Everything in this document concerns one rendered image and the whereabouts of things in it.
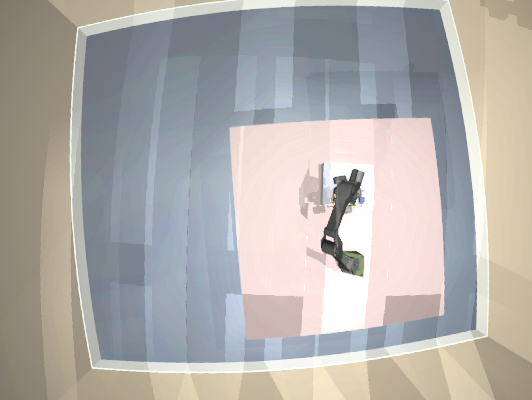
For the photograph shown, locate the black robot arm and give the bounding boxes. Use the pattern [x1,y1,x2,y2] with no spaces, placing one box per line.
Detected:
[320,169,365,275]

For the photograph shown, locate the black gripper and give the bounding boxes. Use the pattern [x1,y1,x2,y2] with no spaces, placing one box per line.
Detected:
[333,175,353,214]

